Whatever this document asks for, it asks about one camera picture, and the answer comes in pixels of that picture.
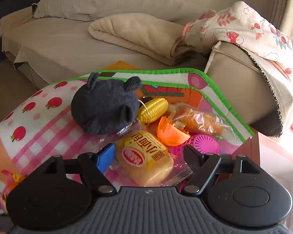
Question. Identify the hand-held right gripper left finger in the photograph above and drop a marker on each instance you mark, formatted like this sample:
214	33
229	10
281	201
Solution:
105	156

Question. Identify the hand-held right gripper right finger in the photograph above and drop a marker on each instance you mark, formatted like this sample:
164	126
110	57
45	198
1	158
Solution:
193	157

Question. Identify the pink plastic ball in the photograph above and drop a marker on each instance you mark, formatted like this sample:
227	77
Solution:
205	143

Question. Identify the orange plastic toy slice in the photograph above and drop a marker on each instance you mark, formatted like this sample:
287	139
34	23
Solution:
171	134

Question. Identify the long bread roll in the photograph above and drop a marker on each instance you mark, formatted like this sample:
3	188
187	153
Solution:
200	121

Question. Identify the yellow bread packet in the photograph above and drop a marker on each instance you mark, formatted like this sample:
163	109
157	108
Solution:
144	156

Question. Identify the black plush toy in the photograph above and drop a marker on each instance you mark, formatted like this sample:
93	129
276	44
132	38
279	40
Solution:
102	104

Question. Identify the yellow toy corn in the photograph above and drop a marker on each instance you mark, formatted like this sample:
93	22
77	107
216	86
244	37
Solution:
152	109

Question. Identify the colourful play mat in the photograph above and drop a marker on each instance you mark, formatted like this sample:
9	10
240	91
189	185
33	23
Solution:
39	131

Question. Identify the beige sofa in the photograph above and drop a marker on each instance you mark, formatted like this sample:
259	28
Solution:
63	41

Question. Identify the folded beige blanket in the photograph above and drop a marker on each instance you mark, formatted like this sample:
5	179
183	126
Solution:
136	34

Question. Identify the floral white quilt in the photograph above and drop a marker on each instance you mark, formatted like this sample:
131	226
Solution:
244	26

